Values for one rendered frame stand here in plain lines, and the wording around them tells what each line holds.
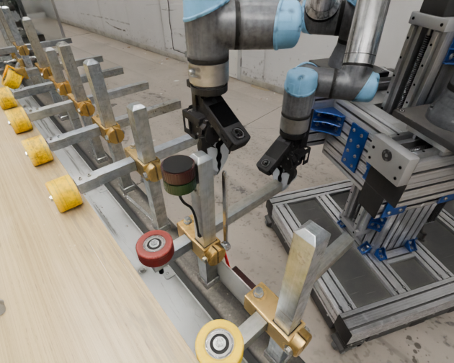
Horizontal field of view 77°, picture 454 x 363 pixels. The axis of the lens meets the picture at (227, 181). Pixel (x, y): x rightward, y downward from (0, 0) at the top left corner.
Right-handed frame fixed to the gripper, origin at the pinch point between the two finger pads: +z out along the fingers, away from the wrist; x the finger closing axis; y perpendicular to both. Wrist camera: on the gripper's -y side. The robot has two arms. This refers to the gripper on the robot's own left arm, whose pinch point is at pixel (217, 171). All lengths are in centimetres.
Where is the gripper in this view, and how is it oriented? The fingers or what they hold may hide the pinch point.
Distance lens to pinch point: 66.1
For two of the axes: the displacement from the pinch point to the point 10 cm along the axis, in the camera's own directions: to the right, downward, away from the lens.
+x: -7.6, 4.1, -5.0
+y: -6.5, -4.8, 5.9
